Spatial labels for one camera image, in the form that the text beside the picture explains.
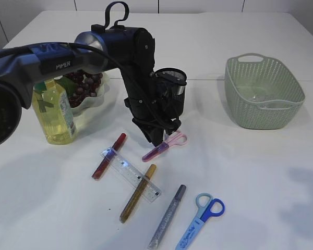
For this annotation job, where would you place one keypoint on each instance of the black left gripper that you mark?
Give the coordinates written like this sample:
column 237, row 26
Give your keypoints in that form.
column 145, row 107

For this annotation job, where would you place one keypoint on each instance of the pink capped scissors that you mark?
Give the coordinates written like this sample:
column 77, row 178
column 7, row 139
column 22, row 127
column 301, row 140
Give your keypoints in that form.
column 175, row 139

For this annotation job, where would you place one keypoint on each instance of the blue capped scissors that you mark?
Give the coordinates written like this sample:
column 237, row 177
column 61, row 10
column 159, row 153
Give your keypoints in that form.
column 203, row 214

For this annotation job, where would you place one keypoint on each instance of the purple artificial grape bunch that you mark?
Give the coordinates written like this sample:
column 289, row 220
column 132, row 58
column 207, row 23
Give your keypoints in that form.
column 79, row 85

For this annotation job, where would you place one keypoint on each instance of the clear plastic sheet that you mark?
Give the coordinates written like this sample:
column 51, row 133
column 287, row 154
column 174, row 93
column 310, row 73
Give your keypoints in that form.
column 267, row 100

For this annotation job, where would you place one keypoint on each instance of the yellow tea drink bottle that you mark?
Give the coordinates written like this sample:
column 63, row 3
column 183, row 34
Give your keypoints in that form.
column 51, row 106

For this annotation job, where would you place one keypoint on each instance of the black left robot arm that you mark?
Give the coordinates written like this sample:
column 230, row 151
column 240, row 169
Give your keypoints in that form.
column 95, row 51

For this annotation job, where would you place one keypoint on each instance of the red glitter glue pen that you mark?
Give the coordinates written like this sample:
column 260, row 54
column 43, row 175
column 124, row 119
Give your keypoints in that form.
column 109, row 156

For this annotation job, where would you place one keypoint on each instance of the black mesh pen holder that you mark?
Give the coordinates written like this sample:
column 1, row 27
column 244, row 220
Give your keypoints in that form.
column 173, row 105

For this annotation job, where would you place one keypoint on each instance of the gold glitter glue pen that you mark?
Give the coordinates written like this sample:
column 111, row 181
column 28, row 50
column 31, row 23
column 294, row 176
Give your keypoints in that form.
column 137, row 194

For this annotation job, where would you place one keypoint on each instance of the clear plastic ruler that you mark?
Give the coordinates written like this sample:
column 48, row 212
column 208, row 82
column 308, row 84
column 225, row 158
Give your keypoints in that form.
column 132, row 175

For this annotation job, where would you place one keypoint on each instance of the silver glitter glue pen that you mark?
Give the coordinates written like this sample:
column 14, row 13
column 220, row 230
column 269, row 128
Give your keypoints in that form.
column 167, row 218

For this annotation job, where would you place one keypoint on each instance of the green plastic woven basket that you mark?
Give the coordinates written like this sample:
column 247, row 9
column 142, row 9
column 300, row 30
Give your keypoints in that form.
column 251, row 73

